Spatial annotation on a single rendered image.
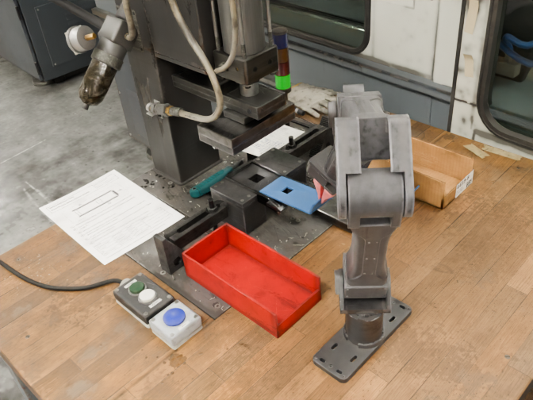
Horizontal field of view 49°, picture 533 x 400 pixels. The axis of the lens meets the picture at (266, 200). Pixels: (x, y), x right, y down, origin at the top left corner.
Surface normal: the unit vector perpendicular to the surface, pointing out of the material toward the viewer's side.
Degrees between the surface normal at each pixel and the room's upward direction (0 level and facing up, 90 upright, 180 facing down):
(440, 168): 90
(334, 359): 0
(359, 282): 111
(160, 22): 90
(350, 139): 46
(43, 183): 0
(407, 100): 90
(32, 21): 90
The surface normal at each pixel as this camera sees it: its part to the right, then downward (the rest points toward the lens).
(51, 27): 0.68, 0.39
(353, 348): -0.08, -0.80
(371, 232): -0.02, 0.85
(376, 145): -0.07, 0.32
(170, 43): -0.69, 0.48
